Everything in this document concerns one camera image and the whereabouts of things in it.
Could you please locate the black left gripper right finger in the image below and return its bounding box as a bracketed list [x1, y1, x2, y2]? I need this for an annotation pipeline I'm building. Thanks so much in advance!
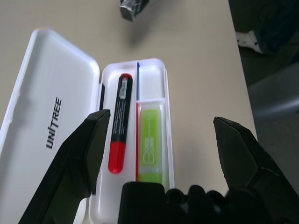
[213, 116, 287, 190]

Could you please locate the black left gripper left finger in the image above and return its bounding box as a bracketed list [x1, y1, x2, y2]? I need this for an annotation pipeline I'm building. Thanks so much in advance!
[17, 109, 112, 224]

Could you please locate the red black marker pen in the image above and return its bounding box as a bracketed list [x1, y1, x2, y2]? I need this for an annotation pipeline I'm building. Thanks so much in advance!
[108, 73, 135, 175]

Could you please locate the green highlighter pen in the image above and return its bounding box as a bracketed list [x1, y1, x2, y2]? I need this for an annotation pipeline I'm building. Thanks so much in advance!
[137, 104, 170, 188]

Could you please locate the white plastic pencil case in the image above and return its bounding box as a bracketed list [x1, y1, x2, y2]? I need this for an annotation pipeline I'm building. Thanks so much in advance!
[0, 29, 176, 224]

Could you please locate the small silver black clip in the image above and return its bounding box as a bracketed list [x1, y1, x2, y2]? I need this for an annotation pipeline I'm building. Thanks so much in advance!
[119, 0, 150, 22]

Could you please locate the white perforated shoe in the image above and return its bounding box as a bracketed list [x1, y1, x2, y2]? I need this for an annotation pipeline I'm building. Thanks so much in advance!
[235, 30, 260, 53]

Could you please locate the person's dark trouser leg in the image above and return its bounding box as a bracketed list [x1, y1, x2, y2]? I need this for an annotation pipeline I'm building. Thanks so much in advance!
[228, 0, 299, 56]

